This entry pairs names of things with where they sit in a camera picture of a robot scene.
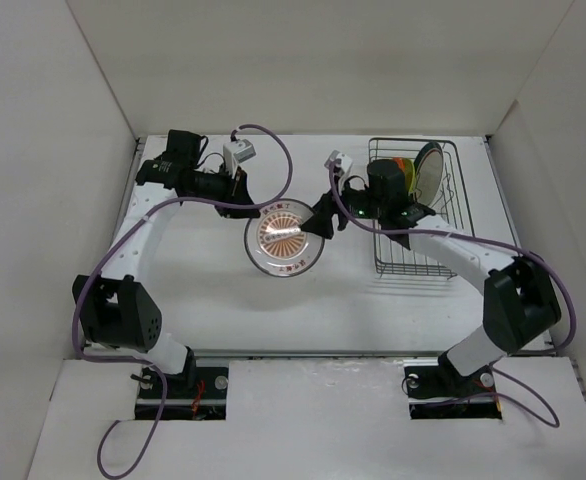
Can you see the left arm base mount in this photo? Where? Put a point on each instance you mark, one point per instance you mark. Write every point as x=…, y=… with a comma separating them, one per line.
x=206, y=400

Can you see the white plate orange sunburst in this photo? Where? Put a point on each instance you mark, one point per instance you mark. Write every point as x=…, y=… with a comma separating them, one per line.
x=275, y=243

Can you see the green plastic plate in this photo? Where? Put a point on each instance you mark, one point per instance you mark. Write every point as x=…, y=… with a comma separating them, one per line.
x=410, y=175

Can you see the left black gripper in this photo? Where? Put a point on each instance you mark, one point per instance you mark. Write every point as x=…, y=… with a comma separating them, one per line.
x=236, y=189

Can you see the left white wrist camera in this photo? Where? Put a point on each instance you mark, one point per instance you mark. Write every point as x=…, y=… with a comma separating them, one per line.
x=236, y=152

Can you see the orange plastic plate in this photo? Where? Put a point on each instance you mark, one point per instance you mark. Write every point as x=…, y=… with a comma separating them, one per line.
x=402, y=163

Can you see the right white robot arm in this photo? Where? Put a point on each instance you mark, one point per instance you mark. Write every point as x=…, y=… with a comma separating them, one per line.
x=518, y=289

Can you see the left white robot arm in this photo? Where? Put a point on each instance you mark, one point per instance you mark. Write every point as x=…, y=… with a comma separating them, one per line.
x=115, y=309

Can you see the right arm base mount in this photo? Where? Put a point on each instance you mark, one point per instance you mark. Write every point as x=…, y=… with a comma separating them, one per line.
x=434, y=393

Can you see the white plate teal rim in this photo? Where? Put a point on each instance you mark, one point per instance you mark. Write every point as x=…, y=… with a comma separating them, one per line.
x=429, y=168

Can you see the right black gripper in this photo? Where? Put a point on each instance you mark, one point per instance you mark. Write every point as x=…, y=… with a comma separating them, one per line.
x=320, y=222

